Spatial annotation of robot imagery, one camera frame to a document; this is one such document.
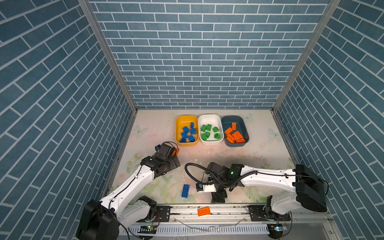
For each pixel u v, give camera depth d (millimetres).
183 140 996
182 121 1114
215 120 1092
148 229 722
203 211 737
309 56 883
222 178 604
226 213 754
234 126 1085
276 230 716
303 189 410
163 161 612
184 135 1039
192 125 1083
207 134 1023
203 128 1056
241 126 1077
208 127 1052
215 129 1052
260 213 737
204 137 999
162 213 736
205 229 706
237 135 1048
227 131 1048
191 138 1003
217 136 1019
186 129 1056
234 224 710
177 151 953
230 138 1014
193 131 1084
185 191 798
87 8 699
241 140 1010
